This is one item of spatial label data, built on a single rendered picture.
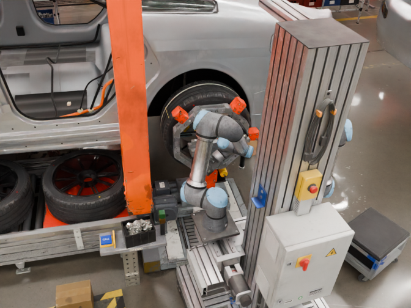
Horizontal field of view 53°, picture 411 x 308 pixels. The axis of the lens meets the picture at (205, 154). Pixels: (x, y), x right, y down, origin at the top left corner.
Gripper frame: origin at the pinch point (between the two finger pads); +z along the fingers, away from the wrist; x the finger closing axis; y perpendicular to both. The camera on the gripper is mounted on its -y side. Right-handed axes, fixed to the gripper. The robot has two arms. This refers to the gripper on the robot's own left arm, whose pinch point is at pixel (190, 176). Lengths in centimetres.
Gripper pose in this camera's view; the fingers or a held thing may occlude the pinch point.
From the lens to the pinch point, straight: 264.4
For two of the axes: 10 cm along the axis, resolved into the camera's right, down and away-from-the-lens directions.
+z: -7.5, 6.6, 0.1
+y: 6.5, 7.4, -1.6
